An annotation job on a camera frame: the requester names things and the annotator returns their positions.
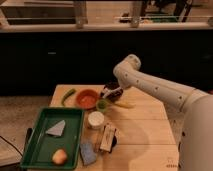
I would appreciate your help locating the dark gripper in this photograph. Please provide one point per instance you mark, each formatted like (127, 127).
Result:
(112, 85)

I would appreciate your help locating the white handled dish brush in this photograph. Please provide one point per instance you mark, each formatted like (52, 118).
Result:
(111, 93)

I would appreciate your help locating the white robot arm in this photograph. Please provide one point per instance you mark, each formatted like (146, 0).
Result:
(196, 144)

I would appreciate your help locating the red bowl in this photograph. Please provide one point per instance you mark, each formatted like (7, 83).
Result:
(86, 99)

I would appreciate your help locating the wooden block brush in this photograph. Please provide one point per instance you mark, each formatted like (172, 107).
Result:
(109, 139)

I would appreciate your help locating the small green cup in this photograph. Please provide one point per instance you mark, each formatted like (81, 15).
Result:
(102, 105)

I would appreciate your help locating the yellow banana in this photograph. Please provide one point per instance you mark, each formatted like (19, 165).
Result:
(123, 104)

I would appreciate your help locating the white round container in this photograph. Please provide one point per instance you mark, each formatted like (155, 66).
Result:
(95, 119)

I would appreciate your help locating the wooden table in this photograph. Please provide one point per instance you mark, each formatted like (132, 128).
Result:
(145, 141)

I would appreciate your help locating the blue sponge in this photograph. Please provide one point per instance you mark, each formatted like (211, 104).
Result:
(87, 153)

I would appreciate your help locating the grey triangular cloth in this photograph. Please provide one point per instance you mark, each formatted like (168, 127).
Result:
(57, 129)

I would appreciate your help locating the yellow round fruit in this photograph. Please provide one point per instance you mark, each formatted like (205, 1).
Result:
(59, 157)

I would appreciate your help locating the green plastic tray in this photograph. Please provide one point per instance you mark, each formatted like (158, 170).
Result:
(41, 146)

